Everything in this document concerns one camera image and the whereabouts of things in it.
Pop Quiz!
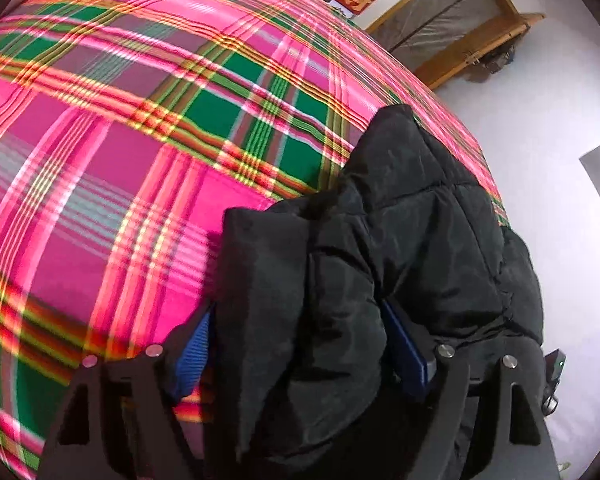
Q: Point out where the dark bag on door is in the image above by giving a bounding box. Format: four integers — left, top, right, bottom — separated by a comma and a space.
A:
466, 42, 516, 84

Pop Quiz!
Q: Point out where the wooden framed door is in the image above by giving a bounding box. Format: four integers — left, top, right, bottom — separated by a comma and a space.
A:
367, 0, 545, 90

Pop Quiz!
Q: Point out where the pink plaid bed sheet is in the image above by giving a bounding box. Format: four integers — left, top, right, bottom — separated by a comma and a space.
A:
0, 0, 495, 479

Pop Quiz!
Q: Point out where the black puffer jacket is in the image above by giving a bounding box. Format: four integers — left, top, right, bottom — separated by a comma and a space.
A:
207, 104, 545, 479

